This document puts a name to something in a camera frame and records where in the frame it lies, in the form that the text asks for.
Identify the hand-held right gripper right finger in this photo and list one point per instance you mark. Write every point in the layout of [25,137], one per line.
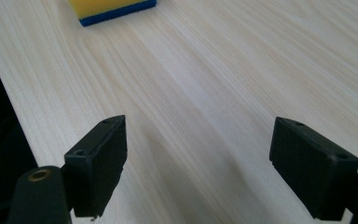
[313,169]

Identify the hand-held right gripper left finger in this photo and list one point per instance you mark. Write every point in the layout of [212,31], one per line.
[98,169]

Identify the yellow and blue sponge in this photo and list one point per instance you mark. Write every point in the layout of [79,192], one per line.
[112,9]

